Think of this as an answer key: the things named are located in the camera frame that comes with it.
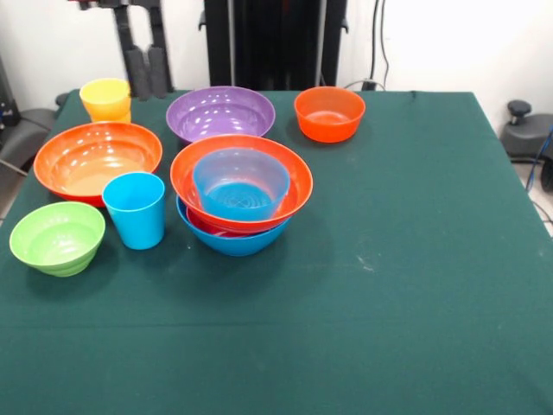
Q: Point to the blue cup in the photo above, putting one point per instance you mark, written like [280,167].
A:
[136,216]

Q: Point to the large orange bowl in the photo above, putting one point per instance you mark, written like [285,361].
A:
[97,160]
[298,186]

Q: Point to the large blue bowl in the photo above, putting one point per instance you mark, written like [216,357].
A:
[237,246]

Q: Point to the grey pedestal foot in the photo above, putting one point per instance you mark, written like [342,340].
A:
[26,134]
[525,134]

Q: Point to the pink bowl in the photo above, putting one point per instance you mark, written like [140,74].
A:
[216,231]

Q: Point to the orange cup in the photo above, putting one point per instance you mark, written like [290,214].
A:
[113,117]

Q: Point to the small orange bowl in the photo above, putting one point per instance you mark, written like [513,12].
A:
[326,121]

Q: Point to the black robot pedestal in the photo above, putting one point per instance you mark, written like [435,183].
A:
[272,43]

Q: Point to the yellow cup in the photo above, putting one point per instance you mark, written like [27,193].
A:
[105,97]

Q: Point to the purple bowl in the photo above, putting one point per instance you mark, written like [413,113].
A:
[220,112]

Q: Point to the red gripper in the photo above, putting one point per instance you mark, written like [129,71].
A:
[116,2]

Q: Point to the dark green tablecloth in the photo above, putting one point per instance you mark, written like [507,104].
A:
[276,346]

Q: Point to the small blue bowl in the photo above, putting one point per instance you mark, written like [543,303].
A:
[242,190]

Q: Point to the green bowl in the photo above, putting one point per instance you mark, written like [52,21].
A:
[56,242]

